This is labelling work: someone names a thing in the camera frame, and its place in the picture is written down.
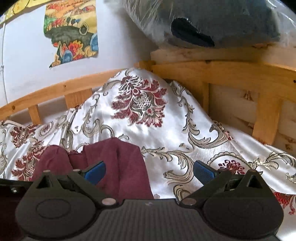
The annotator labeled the maroon small garment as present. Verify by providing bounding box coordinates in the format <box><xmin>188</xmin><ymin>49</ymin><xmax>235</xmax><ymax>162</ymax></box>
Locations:
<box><xmin>32</xmin><ymin>138</ymin><xmax>153</xmax><ymax>202</ymax></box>

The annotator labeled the white floral satin bedspread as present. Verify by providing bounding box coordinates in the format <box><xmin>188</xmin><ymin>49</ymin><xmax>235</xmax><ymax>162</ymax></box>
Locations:
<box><xmin>1</xmin><ymin>69</ymin><xmax>295</xmax><ymax>240</ymax></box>

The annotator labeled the plastic bag with dark bedding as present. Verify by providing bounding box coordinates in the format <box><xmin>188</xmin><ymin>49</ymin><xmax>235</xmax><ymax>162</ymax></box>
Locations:
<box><xmin>122</xmin><ymin>0</ymin><xmax>284</xmax><ymax>50</ymax></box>

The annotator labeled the yellow cartoon poster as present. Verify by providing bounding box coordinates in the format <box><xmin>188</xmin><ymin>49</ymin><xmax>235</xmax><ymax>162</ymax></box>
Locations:
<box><xmin>1</xmin><ymin>0</ymin><xmax>51</xmax><ymax>24</ymax></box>

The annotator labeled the wooden bed frame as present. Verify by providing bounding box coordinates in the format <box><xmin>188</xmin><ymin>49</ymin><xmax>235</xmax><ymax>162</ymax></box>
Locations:
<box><xmin>1</xmin><ymin>46</ymin><xmax>295</xmax><ymax>145</ymax></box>

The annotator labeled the colourful painting on wall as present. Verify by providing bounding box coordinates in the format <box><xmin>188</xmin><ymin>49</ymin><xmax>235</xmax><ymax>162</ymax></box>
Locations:
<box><xmin>44</xmin><ymin>0</ymin><xmax>99</xmax><ymax>68</ymax></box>

